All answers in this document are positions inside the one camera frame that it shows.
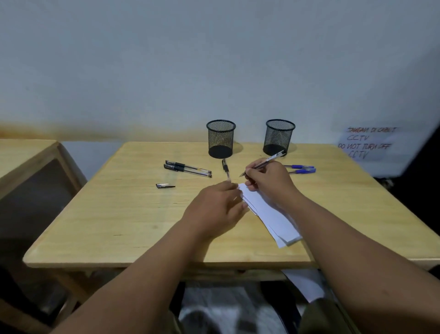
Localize person's left hand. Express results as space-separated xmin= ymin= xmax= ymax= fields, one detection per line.
xmin=181 ymin=181 xmax=249 ymax=242

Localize person's right hand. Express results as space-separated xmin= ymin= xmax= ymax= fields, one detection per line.
xmin=244 ymin=158 xmax=304 ymax=213

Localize clear silver-tipped pen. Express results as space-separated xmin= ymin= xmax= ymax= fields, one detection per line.
xmin=239 ymin=150 xmax=286 ymax=178

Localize white paper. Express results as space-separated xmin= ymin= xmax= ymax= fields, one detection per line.
xmin=238 ymin=183 xmax=303 ymax=248

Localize person's right forearm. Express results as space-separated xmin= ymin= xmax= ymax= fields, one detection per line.
xmin=288 ymin=199 xmax=440 ymax=334

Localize person's left forearm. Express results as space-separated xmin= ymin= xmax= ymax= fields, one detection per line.
xmin=51 ymin=220 xmax=208 ymax=334

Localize black mesh pen cup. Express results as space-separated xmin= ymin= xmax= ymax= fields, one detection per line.
xmin=263 ymin=119 xmax=296 ymax=157
xmin=206 ymin=119 xmax=237 ymax=159

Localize black gel pen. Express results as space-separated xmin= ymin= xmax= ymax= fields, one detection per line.
xmin=165 ymin=160 xmax=212 ymax=174
xmin=164 ymin=164 xmax=212 ymax=178

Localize white sheet under table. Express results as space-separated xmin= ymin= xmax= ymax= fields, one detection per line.
xmin=282 ymin=269 xmax=326 ymax=304

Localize grey white patterned cloth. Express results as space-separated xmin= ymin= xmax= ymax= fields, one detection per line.
xmin=179 ymin=282 xmax=288 ymax=334

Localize light wooden table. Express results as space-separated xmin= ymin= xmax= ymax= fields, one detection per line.
xmin=22 ymin=141 xmax=440 ymax=305

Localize handwritten white paper sign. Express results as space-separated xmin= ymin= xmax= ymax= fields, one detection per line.
xmin=335 ymin=121 xmax=440 ymax=178

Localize olive green trousers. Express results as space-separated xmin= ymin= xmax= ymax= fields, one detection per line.
xmin=297 ymin=298 xmax=361 ymax=334

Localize black bulky object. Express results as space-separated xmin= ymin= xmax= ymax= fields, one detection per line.
xmin=375 ymin=125 xmax=440 ymax=238

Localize small wooden side table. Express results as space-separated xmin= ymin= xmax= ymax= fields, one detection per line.
xmin=0 ymin=139 xmax=87 ymax=241

